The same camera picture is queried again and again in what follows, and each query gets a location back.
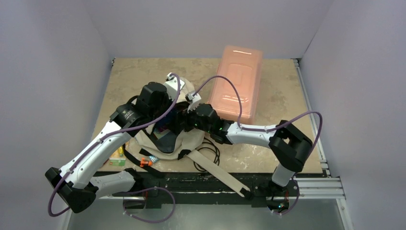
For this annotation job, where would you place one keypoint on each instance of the banana toy card pack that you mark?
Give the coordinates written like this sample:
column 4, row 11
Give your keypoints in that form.
column 117, row 158

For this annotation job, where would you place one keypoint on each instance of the orange small clip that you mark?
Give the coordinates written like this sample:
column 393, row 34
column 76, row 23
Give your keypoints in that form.
column 145, row 163

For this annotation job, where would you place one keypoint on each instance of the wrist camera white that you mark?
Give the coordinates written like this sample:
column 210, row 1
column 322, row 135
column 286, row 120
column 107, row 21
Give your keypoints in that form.
column 194, row 99
column 173, row 85

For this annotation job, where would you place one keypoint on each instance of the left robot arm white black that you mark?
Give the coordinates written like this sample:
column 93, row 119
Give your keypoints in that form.
column 75, row 185

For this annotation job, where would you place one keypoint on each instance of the black aluminium base frame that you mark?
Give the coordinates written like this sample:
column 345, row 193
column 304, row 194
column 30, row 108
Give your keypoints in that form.
column 193, row 188

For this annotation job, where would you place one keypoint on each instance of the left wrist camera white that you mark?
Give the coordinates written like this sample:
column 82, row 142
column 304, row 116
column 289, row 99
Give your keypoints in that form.
column 173, row 85

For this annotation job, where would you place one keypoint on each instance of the beige backpack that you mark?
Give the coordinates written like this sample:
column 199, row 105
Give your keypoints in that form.
column 169, row 146

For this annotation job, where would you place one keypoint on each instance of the orange translucent plastic box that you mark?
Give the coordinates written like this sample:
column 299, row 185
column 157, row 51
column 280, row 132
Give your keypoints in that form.
column 242, row 66

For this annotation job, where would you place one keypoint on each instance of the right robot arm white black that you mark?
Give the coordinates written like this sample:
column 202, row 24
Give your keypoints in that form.
column 290, row 146

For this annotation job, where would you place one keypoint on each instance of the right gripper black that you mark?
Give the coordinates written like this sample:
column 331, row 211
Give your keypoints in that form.
column 185, row 120

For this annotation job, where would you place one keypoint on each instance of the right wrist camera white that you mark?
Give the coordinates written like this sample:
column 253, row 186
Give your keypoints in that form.
column 194, row 99

